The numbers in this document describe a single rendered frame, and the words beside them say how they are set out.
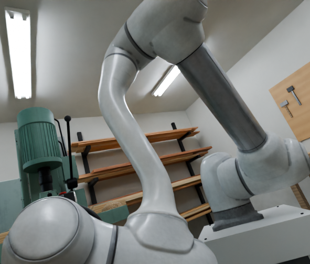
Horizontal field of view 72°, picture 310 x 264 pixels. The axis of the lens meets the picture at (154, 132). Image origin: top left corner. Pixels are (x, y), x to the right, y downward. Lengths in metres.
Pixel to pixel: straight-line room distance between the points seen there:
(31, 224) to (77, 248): 0.05
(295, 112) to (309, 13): 1.30
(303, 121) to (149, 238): 3.43
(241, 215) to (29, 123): 1.04
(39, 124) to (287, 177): 1.09
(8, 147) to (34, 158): 2.60
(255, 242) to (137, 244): 0.49
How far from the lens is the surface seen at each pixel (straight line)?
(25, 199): 1.37
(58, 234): 0.27
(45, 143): 1.18
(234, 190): 0.86
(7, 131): 3.87
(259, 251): 0.76
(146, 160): 0.41
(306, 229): 0.77
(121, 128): 0.45
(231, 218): 0.88
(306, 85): 3.63
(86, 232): 0.28
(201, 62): 0.63
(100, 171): 3.19
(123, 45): 0.64
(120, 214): 1.06
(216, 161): 0.88
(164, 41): 0.60
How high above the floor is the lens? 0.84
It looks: 19 degrees up
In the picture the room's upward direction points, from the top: 19 degrees counter-clockwise
